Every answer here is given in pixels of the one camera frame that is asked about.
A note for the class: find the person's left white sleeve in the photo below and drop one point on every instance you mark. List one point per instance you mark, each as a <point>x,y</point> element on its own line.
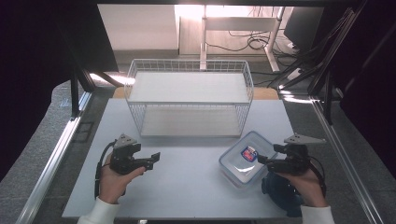
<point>99,213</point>

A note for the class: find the person's left hand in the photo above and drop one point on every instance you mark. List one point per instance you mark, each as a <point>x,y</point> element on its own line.
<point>112,183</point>

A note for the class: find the person's white sleeve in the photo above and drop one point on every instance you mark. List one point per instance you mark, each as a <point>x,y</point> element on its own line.
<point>317,216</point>
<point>99,213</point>

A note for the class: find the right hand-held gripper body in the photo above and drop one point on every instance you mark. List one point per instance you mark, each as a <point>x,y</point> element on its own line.
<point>292,160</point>

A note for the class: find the dark teal round lid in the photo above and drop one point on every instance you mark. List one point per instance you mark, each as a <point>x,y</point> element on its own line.
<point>280,194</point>

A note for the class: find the person's right white sleeve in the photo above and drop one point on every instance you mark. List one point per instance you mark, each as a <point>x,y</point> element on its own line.
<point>317,216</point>

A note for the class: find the wooden board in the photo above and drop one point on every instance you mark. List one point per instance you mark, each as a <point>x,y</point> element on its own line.
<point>264,93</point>

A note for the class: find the person's right hand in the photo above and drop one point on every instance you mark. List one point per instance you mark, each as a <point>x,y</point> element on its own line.
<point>309,189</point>

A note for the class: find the white desk with metal legs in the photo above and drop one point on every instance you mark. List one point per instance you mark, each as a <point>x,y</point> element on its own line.
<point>239,23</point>

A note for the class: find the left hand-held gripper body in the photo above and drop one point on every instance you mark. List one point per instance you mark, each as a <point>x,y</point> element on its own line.
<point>124,158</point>

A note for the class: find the white cabinet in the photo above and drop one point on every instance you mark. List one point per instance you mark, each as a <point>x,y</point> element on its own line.
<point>140,26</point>

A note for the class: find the clear rectangular food container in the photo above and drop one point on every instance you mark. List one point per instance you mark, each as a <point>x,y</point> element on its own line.
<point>239,161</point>

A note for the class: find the black frame strut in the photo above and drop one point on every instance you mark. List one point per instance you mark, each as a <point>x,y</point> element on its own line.
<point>327,96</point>
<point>74,93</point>

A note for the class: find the aluminium frame rail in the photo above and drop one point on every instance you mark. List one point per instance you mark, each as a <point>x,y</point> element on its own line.
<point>53,161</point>
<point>345,161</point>

